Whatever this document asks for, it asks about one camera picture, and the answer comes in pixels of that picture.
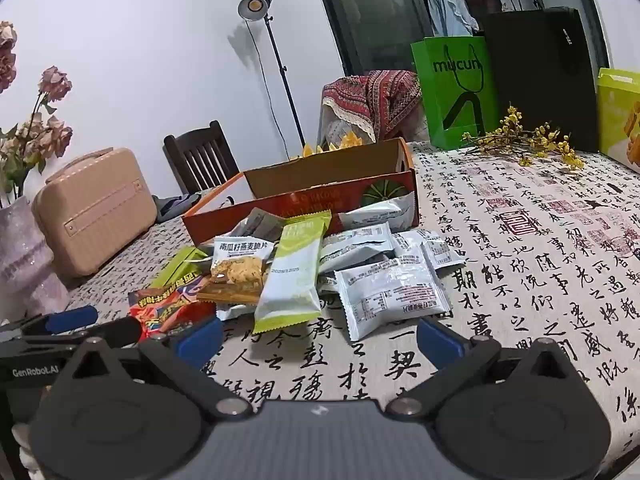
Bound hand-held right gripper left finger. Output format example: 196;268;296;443
64;316;254;420

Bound orange cardboard box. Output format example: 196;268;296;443
181;137;418;247

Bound red patterned blanket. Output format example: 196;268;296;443
320;69;423;142

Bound grey purple pouch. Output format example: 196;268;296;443
152;192;203;224

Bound yellow-green gift box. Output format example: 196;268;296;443
597;67;640;175

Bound dark wooden chair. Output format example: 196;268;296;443
163;120;241;196

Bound white biscuit picture packet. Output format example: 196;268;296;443
196;237;275;307

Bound white snack packet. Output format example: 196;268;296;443
334;257;452;343
392;230;467;274
337;194;417;234
320;222;397;279

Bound black paper bag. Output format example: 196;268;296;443
482;7;602;153

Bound red orange snack packet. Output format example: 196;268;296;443
127;272;219;348

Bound beige covered armchair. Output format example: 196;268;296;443
317;102;353;152

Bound pale glitter vase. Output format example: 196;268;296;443
0;195;71;322

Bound pink hard-shell suitcase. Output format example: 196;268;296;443
31;147;158;279

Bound yellow flower branch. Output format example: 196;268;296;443
461;105;585;170

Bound green paper bag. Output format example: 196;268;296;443
411;36;501;151

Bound studio light on stand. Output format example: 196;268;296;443
236;0;307;148

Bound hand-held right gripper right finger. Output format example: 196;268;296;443
385;316;576;420

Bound grey snack packet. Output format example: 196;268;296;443
243;207;287;244

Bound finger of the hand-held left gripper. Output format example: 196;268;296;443
0;305;99;343
22;316;145;350

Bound small green snack packet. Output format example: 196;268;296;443
150;246;214;289

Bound dried pink flowers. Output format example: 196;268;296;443
0;21;75;207

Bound long green white packet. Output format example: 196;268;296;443
253;210;333;335

